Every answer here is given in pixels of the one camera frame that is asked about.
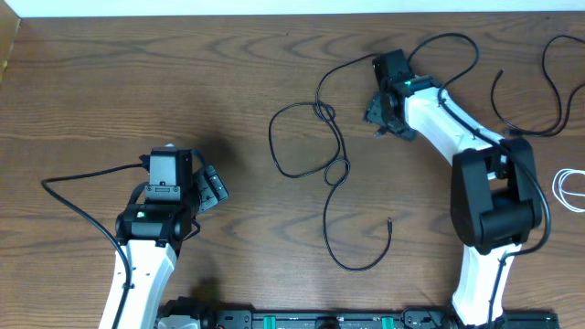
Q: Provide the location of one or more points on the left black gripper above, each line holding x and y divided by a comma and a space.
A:
211, 185

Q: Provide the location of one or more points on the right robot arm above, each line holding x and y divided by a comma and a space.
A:
494, 204

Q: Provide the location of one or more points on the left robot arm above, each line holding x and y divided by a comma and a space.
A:
160, 215

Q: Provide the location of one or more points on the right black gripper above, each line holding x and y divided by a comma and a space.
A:
377, 112

